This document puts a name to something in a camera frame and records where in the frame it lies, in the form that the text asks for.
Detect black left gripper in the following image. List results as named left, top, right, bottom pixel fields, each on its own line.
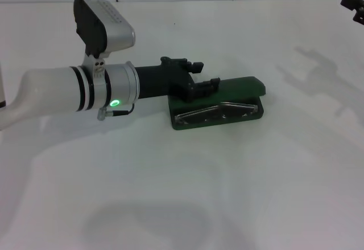
left=135, top=57, right=221, bottom=103

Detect clear white glasses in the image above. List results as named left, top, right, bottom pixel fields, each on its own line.
left=173, top=101, right=258, bottom=126

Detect green glasses case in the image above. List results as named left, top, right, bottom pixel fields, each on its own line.
left=167, top=76, right=267, bottom=132

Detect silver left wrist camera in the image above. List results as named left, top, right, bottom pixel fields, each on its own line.
left=73, top=0, right=137, bottom=87

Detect left wrist cable with plug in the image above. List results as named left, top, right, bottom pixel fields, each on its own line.
left=97, top=101, right=135, bottom=122

